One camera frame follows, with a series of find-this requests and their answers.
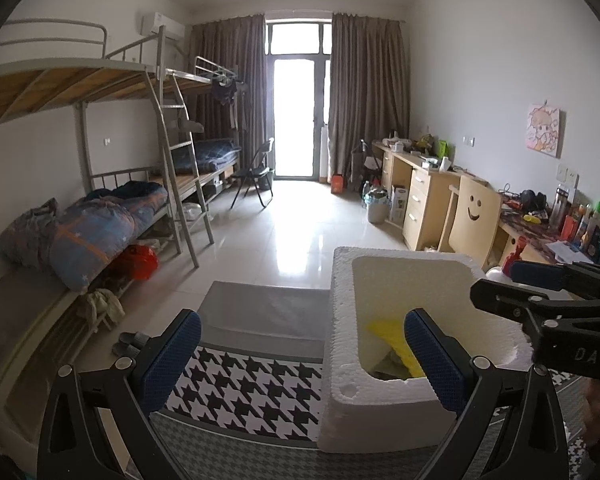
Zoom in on red plastic bag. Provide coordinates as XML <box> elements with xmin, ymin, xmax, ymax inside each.
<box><xmin>112</xmin><ymin>244</ymin><xmax>160</xmax><ymax>281</ymax></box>

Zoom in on black folding chair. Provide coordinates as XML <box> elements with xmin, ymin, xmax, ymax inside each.
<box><xmin>229</xmin><ymin>138</ymin><xmax>276</xmax><ymax>209</ymax></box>

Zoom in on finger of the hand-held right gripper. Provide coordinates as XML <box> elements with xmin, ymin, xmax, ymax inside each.
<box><xmin>509</xmin><ymin>259</ymin><xmax>600</xmax><ymax>292</ymax></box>
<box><xmin>470</xmin><ymin>278</ymin><xmax>600</xmax><ymax>332</ymax></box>

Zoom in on clear drinking bottle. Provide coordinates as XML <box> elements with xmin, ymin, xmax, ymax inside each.
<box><xmin>550</xmin><ymin>186</ymin><xmax>571</xmax><ymax>233</ymax></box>

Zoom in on yellow cloth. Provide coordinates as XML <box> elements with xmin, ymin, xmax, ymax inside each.
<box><xmin>367</xmin><ymin>320</ymin><xmax>426</xmax><ymax>378</ymax></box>

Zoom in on glass balcony door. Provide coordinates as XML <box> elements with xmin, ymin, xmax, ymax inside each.
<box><xmin>264</xmin><ymin>20</ymin><xmax>333</xmax><ymax>181</ymax></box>

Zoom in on wooden smiley face chair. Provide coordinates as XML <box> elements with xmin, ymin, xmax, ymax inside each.
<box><xmin>437</xmin><ymin>174</ymin><xmax>503</xmax><ymax>273</ymax></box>

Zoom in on dark blue folded quilt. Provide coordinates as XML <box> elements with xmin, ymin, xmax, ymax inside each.
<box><xmin>172</xmin><ymin>137</ymin><xmax>242</xmax><ymax>173</ymax></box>

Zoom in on brown curtain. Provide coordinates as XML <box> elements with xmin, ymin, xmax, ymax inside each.
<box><xmin>328</xmin><ymin>11</ymin><xmax>412</xmax><ymax>191</ymax></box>
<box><xmin>187</xmin><ymin>14</ymin><xmax>268</xmax><ymax>181</ymax></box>

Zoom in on folded dark chair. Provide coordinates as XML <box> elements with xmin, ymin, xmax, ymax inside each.
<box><xmin>352</xmin><ymin>140</ymin><xmax>383</xmax><ymax>191</ymax></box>

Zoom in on cartoon wall picture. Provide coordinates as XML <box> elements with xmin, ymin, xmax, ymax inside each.
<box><xmin>526</xmin><ymin>103</ymin><xmax>566</xmax><ymax>158</ymax></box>

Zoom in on black headphones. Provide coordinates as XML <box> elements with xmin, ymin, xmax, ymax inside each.
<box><xmin>520</xmin><ymin>189</ymin><xmax>548</xmax><ymax>211</ymax></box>

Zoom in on white papers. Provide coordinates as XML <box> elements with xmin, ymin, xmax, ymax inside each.
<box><xmin>542</xmin><ymin>240</ymin><xmax>596</xmax><ymax>263</ymax></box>

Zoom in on white foam box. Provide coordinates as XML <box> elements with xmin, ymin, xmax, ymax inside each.
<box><xmin>317</xmin><ymin>246</ymin><xmax>533</xmax><ymax>453</ymax></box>

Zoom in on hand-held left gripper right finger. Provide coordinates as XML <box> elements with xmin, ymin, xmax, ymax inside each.
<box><xmin>404</xmin><ymin>308</ymin><xmax>568</xmax><ymax>480</ymax></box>

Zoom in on row of toiletry bottles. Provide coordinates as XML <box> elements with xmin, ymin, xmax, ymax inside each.
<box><xmin>560</xmin><ymin>200</ymin><xmax>600</xmax><ymax>266</ymax></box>

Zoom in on white air conditioner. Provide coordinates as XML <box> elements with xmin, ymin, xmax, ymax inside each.
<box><xmin>141</xmin><ymin>11</ymin><xmax>185</xmax><ymax>38</ymax></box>

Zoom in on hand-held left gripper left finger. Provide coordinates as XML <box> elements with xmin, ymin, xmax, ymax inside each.
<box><xmin>36</xmin><ymin>308</ymin><xmax>203</xmax><ymax>480</ymax></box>

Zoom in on white trash bin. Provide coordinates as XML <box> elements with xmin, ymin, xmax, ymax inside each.
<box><xmin>367</xmin><ymin>187</ymin><xmax>391</xmax><ymax>223</ymax></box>

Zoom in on grey bundled cloth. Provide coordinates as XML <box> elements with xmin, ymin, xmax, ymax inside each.
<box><xmin>0</xmin><ymin>199</ymin><xmax>61</xmax><ymax>271</ymax></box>

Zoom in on houndstooth tablecloth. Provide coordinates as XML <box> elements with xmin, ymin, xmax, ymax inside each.
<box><xmin>147</xmin><ymin>280</ymin><xmax>598</xmax><ymax>480</ymax></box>

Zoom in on dark hanging clothes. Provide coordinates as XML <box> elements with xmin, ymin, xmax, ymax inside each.
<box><xmin>210</xmin><ymin>77</ymin><xmax>238</xmax><ymax>106</ymax></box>

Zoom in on beige crumpled cloth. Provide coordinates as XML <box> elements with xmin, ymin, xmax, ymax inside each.
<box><xmin>77</xmin><ymin>287</ymin><xmax>126</xmax><ymax>333</ymax></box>

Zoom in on white cardboard box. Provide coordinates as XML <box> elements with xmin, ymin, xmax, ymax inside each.
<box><xmin>390</xmin><ymin>185</ymin><xmax>408</xmax><ymax>226</ymax></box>

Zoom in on red plastic toy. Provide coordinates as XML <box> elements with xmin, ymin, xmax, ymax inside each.
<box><xmin>502</xmin><ymin>235</ymin><xmax>528</xmax><ymax>273</ymax></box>

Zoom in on blue star print quilt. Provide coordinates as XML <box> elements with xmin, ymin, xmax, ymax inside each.
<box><xmin>49</xmin><ymin>181</ymin><xmax>170</xmax><ymax>293</ymax></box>

